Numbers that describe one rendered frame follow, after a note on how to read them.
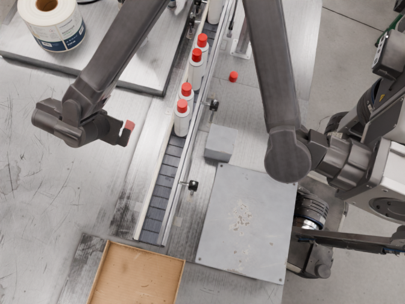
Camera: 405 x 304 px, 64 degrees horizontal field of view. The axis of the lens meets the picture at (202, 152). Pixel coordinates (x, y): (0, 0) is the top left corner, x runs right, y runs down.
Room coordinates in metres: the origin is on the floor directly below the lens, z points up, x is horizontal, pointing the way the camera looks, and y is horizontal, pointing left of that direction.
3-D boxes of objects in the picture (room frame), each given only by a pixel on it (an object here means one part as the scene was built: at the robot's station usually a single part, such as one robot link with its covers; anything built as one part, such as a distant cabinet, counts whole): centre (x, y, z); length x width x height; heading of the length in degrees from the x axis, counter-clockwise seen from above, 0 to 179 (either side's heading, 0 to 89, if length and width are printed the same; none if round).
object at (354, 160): (0.23, -0.24, 1.45); 0.09 x 0.08 x 0.12; 166
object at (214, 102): (0.56, 0.01, 0.91); 0.07 x 0.03 x 0.16; 88
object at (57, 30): (0.79, 0.66, 0.95); 0.20 x 0.20 x 0.14
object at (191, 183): (0.26, 0.03, 0.91); 0.07 x 0.03 x 0.16; 88
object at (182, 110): (0.48, 0.09, 0.98); 0.05 x 0.05 x 0.20
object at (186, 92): (0.54, 0.09, 0.98); 0.05 x 0.05 x 0.20
